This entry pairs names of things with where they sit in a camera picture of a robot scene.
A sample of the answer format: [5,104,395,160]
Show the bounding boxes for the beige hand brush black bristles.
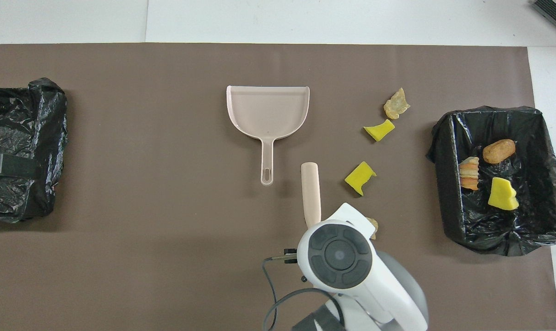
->
[301,162,322,228]

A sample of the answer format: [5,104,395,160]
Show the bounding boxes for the yellow sponge piece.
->
[363,119,396,142]
[487,177,520,211]
[344,161,377,197]

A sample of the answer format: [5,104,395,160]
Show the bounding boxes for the beige plastic dustpan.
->
[226,86,310,186]

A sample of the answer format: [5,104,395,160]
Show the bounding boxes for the brown bread-like trash piece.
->
[482,139,516,164]

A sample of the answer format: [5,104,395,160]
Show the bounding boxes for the black bag lined bin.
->
[426,106,556,257]
[0,77,68,223]

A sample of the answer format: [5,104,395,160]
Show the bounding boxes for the brown paper table mat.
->
[0,43,556,331]

